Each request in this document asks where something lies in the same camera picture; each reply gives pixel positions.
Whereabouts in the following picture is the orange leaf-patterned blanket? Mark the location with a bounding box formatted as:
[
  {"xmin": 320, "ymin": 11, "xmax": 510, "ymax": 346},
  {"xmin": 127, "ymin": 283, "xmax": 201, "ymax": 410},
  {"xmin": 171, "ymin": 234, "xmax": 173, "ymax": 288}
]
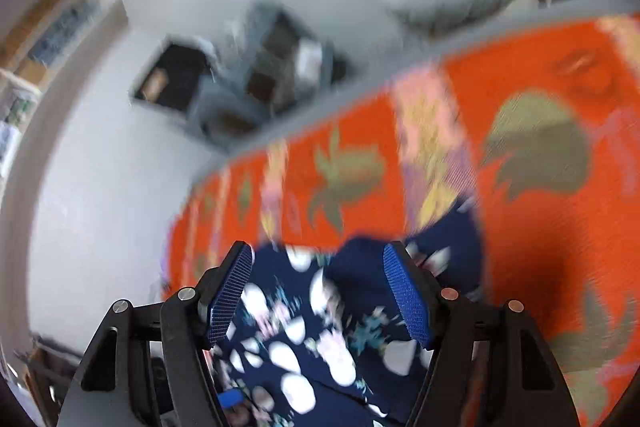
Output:
[{"xmin": 162, "ymin": 14, "xmax": 640, "ymax": 427}]

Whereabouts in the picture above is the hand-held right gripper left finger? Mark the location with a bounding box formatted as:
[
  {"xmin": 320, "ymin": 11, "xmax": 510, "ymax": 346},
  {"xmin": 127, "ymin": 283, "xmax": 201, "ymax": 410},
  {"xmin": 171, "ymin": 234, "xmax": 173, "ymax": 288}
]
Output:
[{"xmin": 55, "ymin": 241, "xmax": 254, "ymax": 427}]

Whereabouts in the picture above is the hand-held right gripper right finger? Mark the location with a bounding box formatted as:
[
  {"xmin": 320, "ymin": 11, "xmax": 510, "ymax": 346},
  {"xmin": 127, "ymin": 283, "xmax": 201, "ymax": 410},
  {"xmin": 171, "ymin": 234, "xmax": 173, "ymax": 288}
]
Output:
[{"xmin": 382, "ymin": 241, "xmax": 581, "ymax": 427}]

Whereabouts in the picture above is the white wall shelf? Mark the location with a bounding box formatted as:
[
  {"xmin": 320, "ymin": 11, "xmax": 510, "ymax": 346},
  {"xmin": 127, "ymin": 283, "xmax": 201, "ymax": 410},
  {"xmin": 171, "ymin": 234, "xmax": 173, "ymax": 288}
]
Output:
[{"xmin": 0, "ymin": 0, "xmax": 128, "ymax": 178}]

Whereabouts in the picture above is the open silver case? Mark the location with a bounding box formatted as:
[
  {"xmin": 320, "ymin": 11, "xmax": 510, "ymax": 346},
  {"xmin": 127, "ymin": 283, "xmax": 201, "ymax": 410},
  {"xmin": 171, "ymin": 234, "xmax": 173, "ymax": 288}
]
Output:
[{"xmin": 130, "ymin": 34, "xmax": 216, "ymax": 112}]

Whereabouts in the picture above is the navy floral polka-dot garment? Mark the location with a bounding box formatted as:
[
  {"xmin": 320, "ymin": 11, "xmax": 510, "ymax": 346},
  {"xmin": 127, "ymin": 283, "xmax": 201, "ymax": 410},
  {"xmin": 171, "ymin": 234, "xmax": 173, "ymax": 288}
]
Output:
[{"xmin": 207, "ymin": 197, "xmax": 486, "ymax": 427}]

